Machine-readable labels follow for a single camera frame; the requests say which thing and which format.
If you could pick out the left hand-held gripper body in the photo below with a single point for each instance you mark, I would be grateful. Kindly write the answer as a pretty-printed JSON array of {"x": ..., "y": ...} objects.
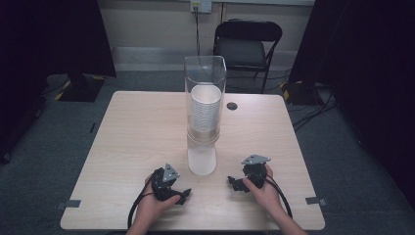
[{"x": 164, "y": 186}]

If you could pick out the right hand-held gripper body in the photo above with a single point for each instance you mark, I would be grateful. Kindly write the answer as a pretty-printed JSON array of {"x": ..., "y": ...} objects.
[{"x": 256, "y": 171}]

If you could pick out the single white paper cup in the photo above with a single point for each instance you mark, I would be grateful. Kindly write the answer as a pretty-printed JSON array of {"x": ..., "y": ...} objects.
[{"x": 202, "y": 158}]

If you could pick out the clear plastic cup dispenser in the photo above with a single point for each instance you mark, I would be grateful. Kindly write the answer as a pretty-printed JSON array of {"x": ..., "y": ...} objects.
[{"x": 205, "y": 73}]

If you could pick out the person's left hand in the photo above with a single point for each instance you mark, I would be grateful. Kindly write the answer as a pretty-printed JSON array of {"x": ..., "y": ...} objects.
[{"x": 153, "y": 204}]

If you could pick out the person's right hand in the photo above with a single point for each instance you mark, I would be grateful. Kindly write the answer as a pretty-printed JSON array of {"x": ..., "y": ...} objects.
[{"x": 266, "y": 196}]

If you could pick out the grey tape strip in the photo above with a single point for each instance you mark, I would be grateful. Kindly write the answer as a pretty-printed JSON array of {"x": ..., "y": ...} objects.
[
  {"x": 70, "y": 204},
  {"x": 315, "y": 200}
]

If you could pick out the black table grommet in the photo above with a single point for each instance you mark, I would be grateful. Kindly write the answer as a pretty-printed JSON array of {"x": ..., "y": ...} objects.
[{"x": 232, "y": 106}]

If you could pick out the stack of white paper cups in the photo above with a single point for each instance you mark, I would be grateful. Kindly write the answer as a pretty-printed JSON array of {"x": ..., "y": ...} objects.
[{"x": 205, "y": 111}]

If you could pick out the black stand base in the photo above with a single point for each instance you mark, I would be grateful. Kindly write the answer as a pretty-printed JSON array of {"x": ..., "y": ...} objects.
[
  {"x": 295, "y": 93},
  {"x": 81, "y": 88}
]

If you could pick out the black folding chair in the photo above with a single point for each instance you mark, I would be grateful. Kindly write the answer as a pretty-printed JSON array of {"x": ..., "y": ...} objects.
[{"x": 243, "y": 49}]

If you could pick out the black curtain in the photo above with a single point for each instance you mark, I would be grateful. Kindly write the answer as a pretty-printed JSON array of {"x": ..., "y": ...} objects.
[
  {"x": 39, "y": 49},
  {"x": 368, "y": 81}
]

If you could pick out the white wall socket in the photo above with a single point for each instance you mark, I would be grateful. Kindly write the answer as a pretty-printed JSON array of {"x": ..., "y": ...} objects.
[{"x": 201, "y": 5}]

